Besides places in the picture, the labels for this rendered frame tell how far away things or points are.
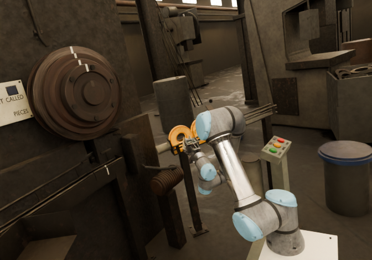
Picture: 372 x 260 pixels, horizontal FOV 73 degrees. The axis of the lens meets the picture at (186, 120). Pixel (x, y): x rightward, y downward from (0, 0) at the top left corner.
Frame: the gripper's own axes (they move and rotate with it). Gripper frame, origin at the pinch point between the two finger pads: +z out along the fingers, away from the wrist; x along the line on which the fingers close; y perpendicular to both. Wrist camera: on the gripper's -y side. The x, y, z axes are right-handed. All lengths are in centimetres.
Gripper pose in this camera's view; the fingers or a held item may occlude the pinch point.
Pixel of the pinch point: (185, 140)
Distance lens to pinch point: 152.2
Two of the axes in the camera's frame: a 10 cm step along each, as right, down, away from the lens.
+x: -9.3, 2.5, -2.7
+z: -3.6, -4.7, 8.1
